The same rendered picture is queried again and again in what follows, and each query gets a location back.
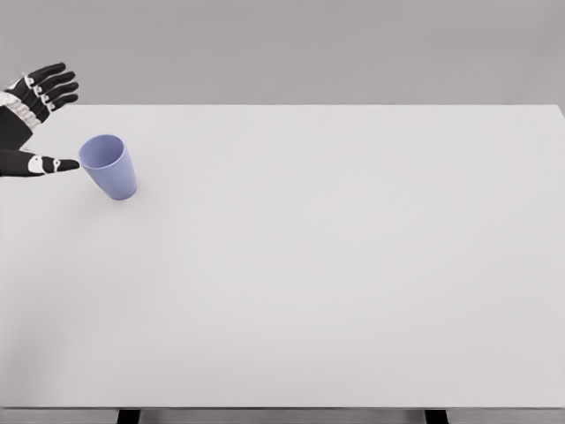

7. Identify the lavender plastic cup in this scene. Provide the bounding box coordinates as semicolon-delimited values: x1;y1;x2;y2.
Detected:
78;133;138;202

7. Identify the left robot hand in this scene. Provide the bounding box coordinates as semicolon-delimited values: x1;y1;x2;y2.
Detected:
0;62;81;179

